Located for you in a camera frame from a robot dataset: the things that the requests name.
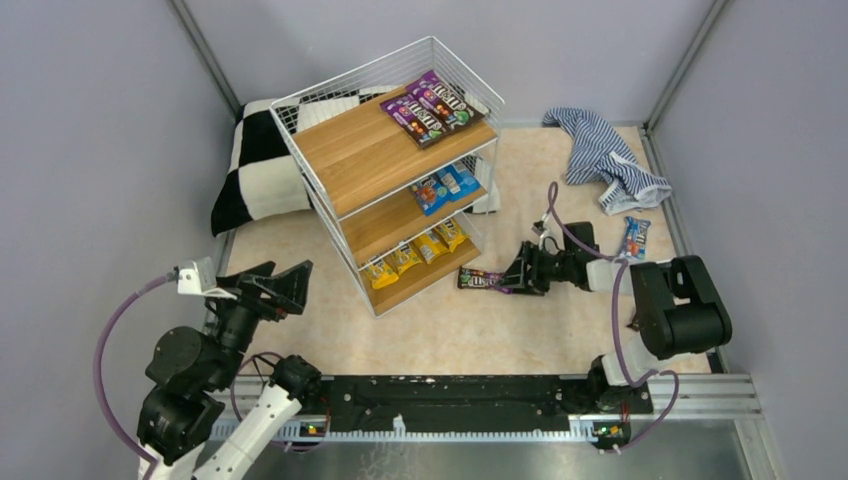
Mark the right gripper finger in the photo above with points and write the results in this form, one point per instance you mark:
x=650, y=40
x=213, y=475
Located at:
x=524, y=257
x=513, y=281

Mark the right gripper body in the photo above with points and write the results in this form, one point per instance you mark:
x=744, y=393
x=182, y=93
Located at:
x=530, y=266

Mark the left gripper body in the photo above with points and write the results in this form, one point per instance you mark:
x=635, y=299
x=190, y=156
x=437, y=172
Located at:
x=263, y=299

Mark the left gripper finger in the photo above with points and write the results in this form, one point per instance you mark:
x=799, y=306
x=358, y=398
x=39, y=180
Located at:
x=292, y=282
x=248, y=283

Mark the purple candy bag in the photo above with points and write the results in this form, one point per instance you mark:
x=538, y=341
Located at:
x=475, y=279
x=419, y=124
x=444, y=102

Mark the yellow candy bag back up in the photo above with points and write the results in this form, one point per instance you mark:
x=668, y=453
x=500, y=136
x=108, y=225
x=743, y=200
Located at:
x=381, y=273

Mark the yellow candy bag up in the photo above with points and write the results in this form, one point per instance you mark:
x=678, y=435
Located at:
x=404, y=258
x=381, y=273

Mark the blue candy bag floor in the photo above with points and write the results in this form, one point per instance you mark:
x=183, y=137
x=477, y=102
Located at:
x=430, y=194

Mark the yellow candy bag front up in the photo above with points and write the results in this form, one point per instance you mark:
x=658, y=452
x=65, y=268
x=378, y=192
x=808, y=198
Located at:
x=404, y=258

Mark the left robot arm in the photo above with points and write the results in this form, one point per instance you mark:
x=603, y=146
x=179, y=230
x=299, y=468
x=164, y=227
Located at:
x=188, y=366

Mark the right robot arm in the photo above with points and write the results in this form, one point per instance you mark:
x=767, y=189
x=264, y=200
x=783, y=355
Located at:
x=678, y=311

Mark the yellow candy bag right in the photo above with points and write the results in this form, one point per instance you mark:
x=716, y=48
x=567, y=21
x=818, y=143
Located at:
x=451, y=233

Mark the yellow candy bag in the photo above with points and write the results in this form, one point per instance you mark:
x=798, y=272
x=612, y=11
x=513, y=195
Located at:
x=451, y=233
x=430, y=246

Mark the blue candy bag upright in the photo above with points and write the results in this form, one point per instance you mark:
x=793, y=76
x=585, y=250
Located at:
x=634, y=242

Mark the blue candy bag on shelf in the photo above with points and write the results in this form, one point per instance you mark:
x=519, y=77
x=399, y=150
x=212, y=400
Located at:
x=458, y=180

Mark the purple candy bag front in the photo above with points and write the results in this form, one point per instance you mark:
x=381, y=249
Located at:
x=419, y=124

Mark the black white checkered pillow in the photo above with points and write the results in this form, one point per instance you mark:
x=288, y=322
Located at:
x=263, y=179

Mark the blue striped cloth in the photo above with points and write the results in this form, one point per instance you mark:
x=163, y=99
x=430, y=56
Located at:
x=600, y=154

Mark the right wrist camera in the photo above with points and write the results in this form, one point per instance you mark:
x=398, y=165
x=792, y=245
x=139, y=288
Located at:
x=540, y=229

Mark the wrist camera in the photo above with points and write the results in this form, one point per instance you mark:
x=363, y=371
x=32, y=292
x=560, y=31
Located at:
x=540, y=229
x=196, y=278

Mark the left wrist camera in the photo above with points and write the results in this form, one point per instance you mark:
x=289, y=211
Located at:
x=196, y=278

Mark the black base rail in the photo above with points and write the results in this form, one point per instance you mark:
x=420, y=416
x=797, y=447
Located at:
x=509, y=409

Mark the white wire shelf rack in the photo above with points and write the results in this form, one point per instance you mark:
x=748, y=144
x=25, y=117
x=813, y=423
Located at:
x=358, y=166

